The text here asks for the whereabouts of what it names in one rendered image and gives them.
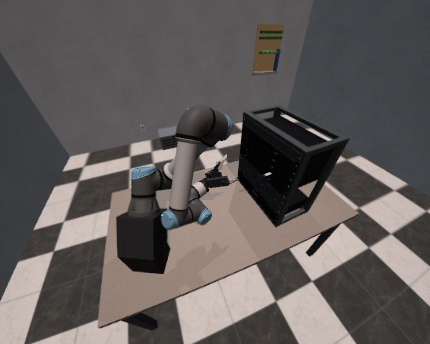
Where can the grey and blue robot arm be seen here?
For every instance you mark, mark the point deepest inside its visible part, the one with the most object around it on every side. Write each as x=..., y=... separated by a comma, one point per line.
x=184, y=207

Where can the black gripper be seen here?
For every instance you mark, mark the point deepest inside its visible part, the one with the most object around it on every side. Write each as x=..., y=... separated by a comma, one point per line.
x=214, y=173

